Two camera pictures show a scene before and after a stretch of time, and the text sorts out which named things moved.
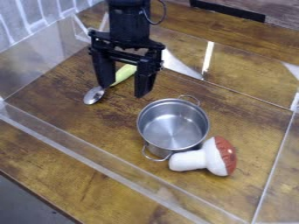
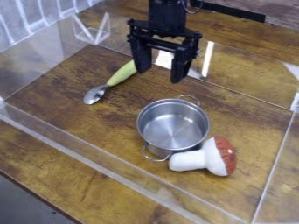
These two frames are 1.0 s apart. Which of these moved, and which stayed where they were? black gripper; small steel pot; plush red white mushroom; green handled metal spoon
Moved: black gripper
Stayed: green handled metal spoon; small steel pot; plush red white mushroom
